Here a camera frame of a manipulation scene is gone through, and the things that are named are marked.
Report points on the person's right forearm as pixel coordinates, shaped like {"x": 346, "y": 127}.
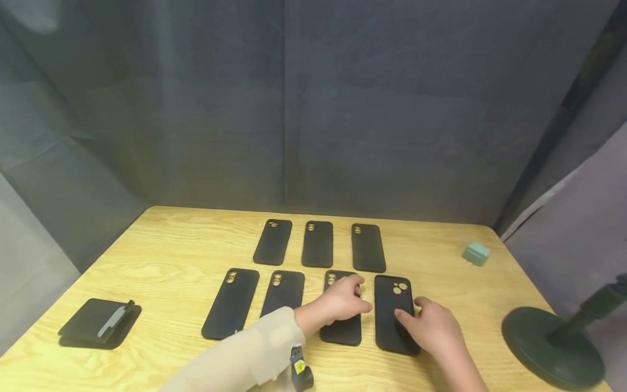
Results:
{"x": 463, "y": 373}

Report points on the person's left forearm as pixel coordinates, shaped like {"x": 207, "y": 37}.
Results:
{"x": 245, "y": 354}

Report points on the person's right index finger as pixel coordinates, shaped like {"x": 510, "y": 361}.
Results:
{"x": 424, "y": 304}

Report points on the dark green round-base stand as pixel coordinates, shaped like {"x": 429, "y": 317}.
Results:
{"x": 548, "y": 343}

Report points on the small pale green block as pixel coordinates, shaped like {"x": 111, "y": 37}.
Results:
{"x": 476, "y": 254}

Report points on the person's left fingers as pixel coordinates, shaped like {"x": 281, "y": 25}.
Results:
{"x": 356, "y": 296}

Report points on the person's right thumb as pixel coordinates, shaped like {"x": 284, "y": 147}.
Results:
{"x": 405, "y": 318}

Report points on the person's right hand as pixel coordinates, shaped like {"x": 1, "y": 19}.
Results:
{"x": 436, "y": 329}

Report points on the black three-hole phone cover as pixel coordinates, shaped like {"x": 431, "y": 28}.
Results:
{"x": 389, "y": 305}

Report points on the grey flat strip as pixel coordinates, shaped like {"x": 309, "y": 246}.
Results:
{"x": 112, "y": 320}

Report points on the person's left hand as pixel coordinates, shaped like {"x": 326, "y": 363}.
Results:
{"x": 335, "y": 305}

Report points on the set of black phone cases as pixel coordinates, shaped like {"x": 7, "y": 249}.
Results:
{"x": 317, "y": 245}

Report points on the black wrist band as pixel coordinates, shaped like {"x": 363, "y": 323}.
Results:
{"x": 300, "y": 370}

